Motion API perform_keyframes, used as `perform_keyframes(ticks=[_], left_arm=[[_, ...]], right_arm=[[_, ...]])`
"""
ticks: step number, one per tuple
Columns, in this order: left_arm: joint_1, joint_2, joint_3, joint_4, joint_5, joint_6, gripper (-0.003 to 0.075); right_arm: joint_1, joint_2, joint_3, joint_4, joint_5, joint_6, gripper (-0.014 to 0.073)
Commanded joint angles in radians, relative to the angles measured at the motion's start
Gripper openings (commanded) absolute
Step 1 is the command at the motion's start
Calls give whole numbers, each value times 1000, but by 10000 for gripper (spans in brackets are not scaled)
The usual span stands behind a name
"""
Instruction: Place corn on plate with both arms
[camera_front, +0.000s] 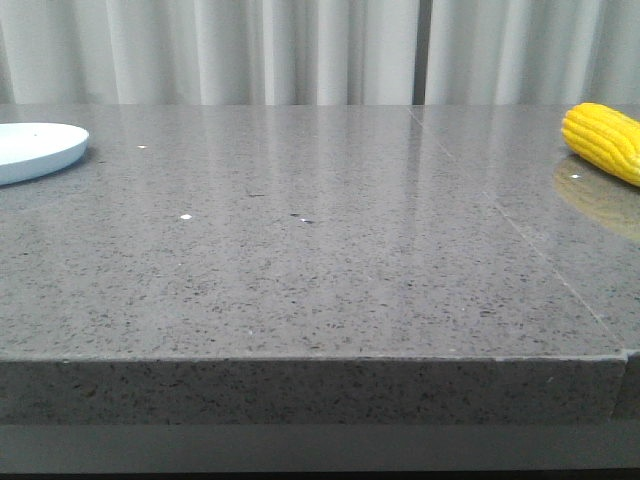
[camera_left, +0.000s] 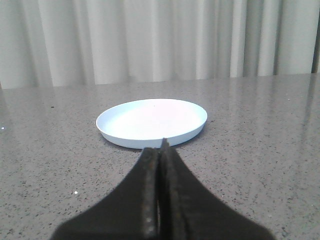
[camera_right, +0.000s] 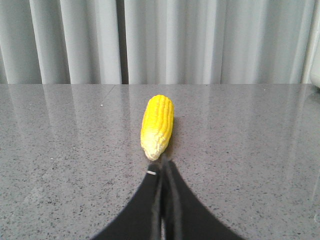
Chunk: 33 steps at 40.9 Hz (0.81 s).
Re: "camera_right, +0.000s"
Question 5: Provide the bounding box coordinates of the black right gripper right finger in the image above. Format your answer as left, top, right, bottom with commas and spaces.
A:
161, 160, 242, 240

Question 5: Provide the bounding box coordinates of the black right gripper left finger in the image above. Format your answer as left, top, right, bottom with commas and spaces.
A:
93, 163, 162, 240

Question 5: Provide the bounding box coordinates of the yellow corn cob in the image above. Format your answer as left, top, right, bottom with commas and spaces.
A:
140, 94, 175, 161

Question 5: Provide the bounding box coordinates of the white object at table edge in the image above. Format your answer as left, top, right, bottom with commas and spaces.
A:
310, 40, 320, 88

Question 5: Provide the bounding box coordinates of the grey pleated curtain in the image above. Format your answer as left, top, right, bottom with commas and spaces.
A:
0, 0, 320, 84

